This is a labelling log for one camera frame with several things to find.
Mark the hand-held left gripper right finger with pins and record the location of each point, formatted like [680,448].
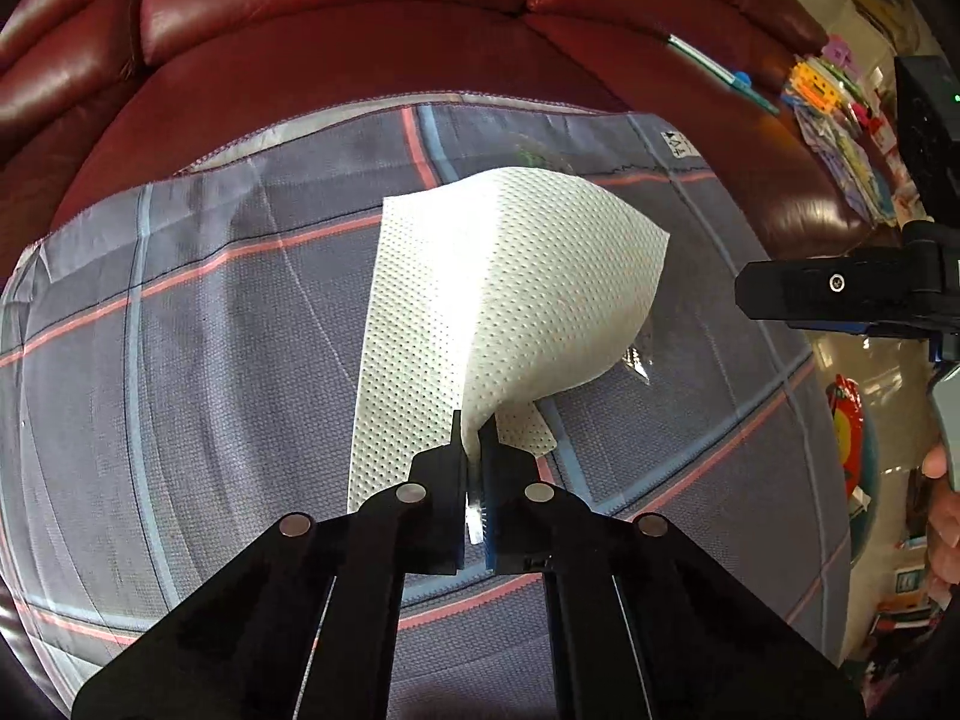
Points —
[492,517]

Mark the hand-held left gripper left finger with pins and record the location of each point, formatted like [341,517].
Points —
[442,495]

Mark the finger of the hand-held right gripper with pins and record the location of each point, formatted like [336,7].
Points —
[825,289]
[862,328]

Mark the white paper towel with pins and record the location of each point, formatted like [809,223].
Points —
[525,277]

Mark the person's right hand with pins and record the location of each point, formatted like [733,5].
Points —
[945,532]

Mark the pile of colourful papers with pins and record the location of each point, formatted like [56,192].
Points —
[847,135]

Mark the red yellow snack packet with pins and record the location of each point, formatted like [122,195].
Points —
[844,427]

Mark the small blue clip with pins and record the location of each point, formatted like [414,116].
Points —
[742,80]

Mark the clear plastic wrapper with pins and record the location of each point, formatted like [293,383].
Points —
[637,361]

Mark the thin teal book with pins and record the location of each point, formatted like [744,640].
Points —
[705,60]

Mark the grey plaid cloth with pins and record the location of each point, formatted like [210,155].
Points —
[187,360]

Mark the red leather sofa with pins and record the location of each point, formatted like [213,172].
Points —
[337,15]

